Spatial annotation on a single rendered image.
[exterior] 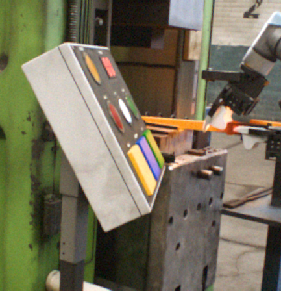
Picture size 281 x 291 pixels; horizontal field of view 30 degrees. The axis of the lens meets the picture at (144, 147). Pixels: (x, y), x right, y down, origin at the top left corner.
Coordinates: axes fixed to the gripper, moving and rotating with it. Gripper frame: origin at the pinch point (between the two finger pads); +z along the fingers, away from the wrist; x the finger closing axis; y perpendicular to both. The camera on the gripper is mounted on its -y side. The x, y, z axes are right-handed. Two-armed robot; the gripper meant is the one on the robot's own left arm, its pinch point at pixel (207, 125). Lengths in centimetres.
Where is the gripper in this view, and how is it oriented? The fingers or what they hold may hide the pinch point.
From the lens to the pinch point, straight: 147.6
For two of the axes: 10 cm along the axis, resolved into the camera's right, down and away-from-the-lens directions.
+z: -4.8, 7.8, 4.0
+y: 7.1, 6.1, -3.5
